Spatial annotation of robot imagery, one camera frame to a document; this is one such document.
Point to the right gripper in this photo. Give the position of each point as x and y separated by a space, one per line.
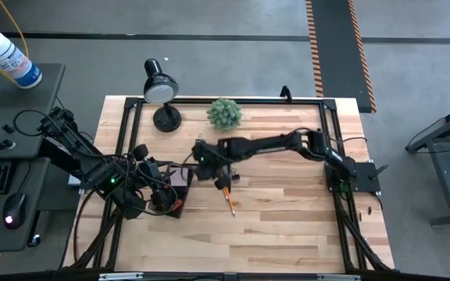
209 160

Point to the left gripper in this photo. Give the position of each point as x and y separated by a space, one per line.
141 151

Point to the orange eraser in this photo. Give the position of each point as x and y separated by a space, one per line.
177 204

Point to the yellow pencil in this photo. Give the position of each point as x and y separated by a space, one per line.
229 201

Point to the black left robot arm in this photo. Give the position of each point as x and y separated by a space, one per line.
72 140

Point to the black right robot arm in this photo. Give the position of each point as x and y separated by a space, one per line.
272 144

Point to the black mesh desk organizer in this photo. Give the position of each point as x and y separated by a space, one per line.
186 195

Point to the pink sticky note pad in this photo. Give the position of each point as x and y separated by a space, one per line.
180 176

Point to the potted green succulent plant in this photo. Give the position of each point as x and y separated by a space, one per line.
225 114

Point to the black desk lamp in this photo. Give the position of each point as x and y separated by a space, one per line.
161 91

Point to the black computer mouse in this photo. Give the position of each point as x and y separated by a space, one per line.
14 208

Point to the small black desk knob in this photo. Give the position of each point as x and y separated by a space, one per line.
4 144
8 128

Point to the dark grey side desk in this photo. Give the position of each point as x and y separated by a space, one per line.
14 97

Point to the black floor mat striped edges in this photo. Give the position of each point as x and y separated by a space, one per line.
338 47

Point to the white wipes canister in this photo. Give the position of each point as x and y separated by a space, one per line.
6 58

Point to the black aluminium table frame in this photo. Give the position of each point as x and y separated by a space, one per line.
256 101

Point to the black curved frame bracket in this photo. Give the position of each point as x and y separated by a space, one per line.
286 93

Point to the silver frame bracket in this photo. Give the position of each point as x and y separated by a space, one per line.
338 277
121 276

